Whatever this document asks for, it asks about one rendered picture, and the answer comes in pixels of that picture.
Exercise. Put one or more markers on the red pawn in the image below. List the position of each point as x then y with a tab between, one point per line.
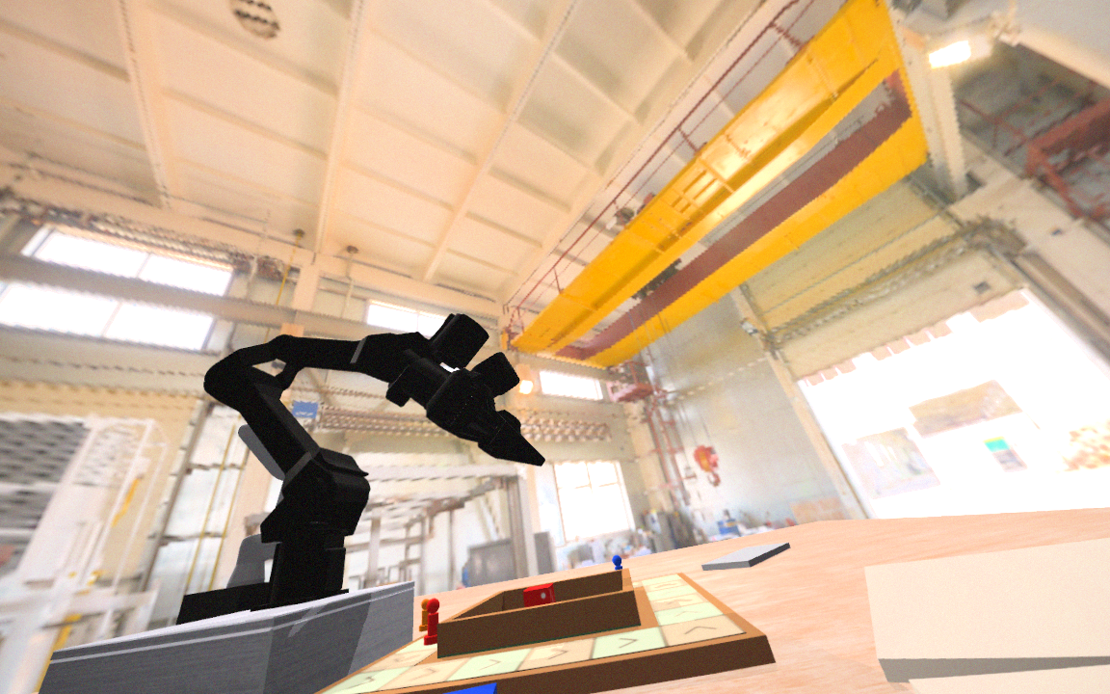
432	607

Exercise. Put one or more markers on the blue die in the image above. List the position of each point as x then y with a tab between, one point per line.
486	689

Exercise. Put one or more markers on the red die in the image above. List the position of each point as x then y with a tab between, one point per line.
538	595

